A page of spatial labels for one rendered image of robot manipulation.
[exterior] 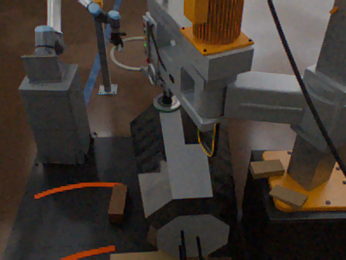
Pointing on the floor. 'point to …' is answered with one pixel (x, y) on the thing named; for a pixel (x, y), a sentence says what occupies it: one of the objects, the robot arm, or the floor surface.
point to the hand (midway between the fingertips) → (118, 50)
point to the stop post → (104, 58)
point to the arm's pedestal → (58, 118)
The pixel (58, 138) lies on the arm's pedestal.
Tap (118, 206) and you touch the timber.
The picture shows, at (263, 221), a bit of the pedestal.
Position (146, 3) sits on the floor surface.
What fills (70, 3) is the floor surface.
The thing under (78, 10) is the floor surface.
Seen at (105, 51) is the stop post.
